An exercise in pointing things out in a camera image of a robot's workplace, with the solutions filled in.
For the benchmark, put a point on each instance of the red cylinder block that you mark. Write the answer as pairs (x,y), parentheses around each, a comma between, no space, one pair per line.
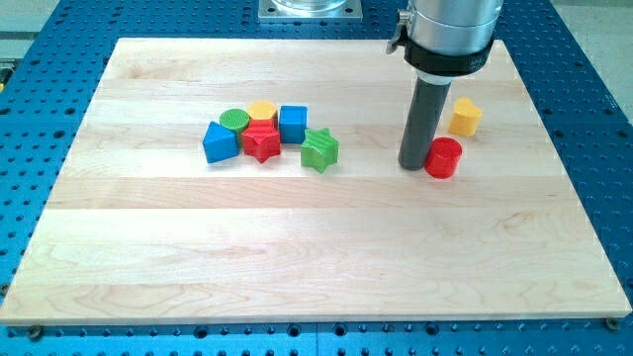
(443,157)

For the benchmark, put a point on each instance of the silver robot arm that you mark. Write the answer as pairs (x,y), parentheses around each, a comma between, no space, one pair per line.
(444,39)

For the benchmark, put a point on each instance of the yellow heart block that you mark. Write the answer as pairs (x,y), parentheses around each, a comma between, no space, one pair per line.
(465,118)

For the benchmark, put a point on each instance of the green star block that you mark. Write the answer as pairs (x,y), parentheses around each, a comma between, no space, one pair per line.
(319,149)

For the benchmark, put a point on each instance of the blue cube block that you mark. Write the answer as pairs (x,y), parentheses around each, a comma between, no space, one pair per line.
(292,123)

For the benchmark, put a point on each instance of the red star block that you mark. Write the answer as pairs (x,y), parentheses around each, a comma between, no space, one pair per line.
(261,140)

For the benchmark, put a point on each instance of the yellow cylinder block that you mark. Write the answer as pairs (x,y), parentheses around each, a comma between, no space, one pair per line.
(262,110)

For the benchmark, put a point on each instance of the green cylinder block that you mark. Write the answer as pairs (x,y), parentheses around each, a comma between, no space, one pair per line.
(235,120)

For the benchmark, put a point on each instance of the light wooden board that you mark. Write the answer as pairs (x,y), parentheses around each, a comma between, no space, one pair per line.
(140,229)

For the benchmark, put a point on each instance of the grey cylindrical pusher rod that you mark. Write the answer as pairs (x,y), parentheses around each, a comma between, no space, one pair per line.
(427,103)

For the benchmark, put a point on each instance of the blue perforated metal table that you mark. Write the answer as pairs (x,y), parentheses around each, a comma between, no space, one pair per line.
(50,90)

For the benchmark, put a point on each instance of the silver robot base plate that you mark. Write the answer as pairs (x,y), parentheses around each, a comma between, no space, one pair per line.
(298,10)

